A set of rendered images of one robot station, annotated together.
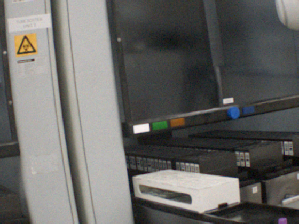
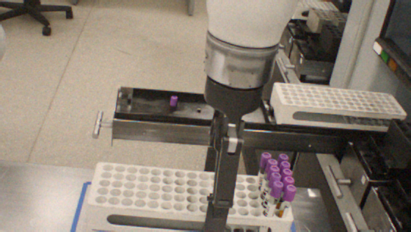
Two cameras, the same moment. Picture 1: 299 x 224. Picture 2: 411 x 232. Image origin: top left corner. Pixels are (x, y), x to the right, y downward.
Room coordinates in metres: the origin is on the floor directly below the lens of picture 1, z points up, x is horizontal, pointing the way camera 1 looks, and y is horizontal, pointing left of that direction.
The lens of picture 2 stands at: (1.37, -1.07, 1.35)
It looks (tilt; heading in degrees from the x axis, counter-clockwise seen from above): 31 degrees down; 108
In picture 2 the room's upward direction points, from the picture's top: 9 degrees clockwise
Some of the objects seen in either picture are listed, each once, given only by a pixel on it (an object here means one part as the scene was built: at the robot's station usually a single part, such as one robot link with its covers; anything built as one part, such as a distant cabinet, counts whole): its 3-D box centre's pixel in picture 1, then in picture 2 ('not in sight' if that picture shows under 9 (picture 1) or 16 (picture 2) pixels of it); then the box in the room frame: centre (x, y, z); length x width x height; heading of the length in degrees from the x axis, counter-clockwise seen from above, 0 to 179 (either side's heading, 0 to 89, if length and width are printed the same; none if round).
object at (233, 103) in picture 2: not in sight; (230, 106); (1.22, -0.53, 1.03); 0.08 x 0.07 x 0.09; 115
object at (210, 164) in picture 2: not in sight; (213, 167); (1.20, -0.48, 0.89); 0.03 x 0.01 x 0.07; 25
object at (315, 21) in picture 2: not in sight; (315, 21); (1.17, 0.48, 0.85); 0.12 x 0.02 x 0.06; 118
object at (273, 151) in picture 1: (264, 157); not in sight; (1.56, -0.28, 0.85); 0.12 x 0.02 x 0.06; 116
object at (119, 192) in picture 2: not in sight; (189, 206); (1.19, -0.54, 0.85); 0.30 x 0.10 x 0.06; 25
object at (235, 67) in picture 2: not in sight; (239, 56); (1.22, -0.53, 1.11); 0.09 x 0.09 x 0.06
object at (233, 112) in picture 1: (233, 112); not in sight; (1.49, -0.20, 0.98); 0.03 x 0.01 x 0.03; 117
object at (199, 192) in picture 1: (183, 191); (337, 110); (1.34, -0.06, 0.83); 0.30 x 0.10 x 0.06; 27
